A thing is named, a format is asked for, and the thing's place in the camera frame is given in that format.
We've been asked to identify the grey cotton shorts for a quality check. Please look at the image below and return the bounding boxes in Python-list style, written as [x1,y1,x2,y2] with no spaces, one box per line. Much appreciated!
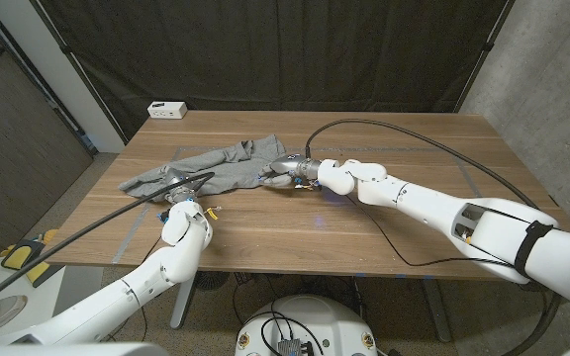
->
[118,133,287,203]

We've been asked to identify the white floor platform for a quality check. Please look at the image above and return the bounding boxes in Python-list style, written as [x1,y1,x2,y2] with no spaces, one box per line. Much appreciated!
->
[0,256,103,342]

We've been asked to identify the black round fan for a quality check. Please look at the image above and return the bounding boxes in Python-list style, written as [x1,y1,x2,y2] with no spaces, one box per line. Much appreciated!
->
[194,270,231,291]

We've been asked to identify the black backdrop stand pole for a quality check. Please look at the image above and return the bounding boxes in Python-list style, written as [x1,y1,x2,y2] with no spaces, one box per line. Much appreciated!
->
[30,0,131,144]
[452,0,517,114]

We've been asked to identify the brown wooden door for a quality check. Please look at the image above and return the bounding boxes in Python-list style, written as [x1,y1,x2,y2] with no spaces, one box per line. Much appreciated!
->
[0,0,93,261]

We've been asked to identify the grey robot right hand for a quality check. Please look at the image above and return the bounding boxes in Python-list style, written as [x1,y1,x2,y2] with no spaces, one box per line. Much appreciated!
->
[258,153,324,192]

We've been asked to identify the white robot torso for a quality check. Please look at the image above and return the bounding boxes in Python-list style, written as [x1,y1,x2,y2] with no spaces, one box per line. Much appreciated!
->
[235,295,379,356]

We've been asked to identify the white table leg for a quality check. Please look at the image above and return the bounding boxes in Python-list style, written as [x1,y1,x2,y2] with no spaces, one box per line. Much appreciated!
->
[169,276,196,330]

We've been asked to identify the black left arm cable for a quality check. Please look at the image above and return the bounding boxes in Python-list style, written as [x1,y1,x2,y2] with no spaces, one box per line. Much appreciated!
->
[0,171,216,317]

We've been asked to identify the white door frame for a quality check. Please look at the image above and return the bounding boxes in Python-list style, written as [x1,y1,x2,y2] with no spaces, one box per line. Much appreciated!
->
[0,0,128,154]

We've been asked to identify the dark table leg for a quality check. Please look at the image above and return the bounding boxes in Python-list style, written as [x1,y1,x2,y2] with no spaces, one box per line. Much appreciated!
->
[421,279,452,342]

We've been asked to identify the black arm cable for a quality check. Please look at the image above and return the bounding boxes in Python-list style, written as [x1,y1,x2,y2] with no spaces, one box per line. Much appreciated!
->
[304,118,563,356]
[0,171,216,317]

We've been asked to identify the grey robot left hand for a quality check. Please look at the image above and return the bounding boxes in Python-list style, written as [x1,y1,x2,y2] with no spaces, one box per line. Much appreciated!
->
[163,167,202,205]

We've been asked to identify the black backdrop curtain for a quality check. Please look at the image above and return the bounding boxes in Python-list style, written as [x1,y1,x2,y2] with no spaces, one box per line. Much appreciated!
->
[37,0,514,142]

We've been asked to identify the yellow and black pad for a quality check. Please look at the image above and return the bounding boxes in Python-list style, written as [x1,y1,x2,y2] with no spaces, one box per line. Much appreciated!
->
[0,228,63,288]

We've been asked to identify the white power strip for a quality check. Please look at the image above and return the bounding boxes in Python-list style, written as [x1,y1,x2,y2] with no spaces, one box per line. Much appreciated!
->
[146,101,189,121]

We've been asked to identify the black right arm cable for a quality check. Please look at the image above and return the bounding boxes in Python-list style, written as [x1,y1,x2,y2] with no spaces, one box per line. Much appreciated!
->
[304,118,563,356]

